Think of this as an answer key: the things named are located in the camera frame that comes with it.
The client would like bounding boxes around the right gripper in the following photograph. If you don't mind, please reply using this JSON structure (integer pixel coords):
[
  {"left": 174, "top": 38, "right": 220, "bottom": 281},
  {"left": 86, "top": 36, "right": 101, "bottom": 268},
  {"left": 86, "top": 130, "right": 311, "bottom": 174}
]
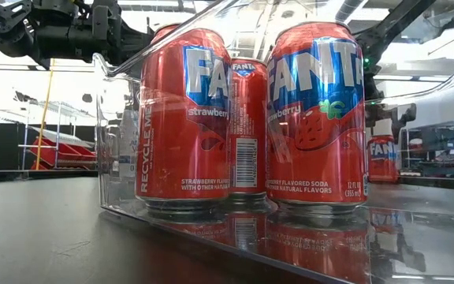
[{"left": 363, "top": 43, "right": 417, "bottom": 139}]

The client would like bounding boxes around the red Fanta soda can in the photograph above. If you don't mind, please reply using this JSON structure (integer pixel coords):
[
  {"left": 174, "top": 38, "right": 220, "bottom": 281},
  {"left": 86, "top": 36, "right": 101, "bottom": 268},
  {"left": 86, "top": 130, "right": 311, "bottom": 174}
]
[
  {"left": 135, "top": 23, "right": 233, "bottom": 212},
  {"left": 265, "top": 21, "right": 370, "bottom": 212},
  {"left": 229, "top": 57, "right": 270, "bottom": 200},
  {"left": 367, "top": 133, "right": 400, "bottom": 184}
]

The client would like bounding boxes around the red storage bin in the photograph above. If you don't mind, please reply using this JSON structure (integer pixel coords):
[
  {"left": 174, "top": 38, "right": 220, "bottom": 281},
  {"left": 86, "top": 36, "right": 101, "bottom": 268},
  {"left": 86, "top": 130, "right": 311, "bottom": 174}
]
[
  {"left": 29, "top": 136, "right": 96, "bottom": 159},
  {"left": 41, "top": 155, "right": 98, "bottom": 171}
]

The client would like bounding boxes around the clear plastic bin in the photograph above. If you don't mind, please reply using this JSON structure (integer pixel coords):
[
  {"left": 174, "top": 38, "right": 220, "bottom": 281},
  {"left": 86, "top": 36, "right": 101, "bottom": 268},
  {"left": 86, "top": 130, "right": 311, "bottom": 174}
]
[{"left": 92, "top": 0, "right": 454, "bottom": 284}]

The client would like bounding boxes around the metal rack cart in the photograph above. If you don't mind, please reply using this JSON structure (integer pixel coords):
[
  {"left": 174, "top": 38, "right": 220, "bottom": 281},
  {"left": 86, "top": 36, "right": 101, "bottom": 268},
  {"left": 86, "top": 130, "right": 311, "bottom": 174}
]
[{"left": 17, "top": 100, "right": 98, "bottom": 171}]

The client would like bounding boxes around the black table mat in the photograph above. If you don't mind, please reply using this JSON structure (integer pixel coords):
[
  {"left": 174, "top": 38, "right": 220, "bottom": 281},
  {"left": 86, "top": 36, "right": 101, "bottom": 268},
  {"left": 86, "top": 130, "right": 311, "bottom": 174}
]
[{"left": 0, "top": 175, "right": 454, "bottom": 284}]

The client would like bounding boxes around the yellow hanging cable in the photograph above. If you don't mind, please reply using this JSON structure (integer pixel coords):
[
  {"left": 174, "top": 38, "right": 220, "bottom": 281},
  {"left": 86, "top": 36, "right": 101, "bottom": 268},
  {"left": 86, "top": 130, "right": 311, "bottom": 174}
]
[{"left": 35, "top": 58, "right": 56, "bottom": 171}]

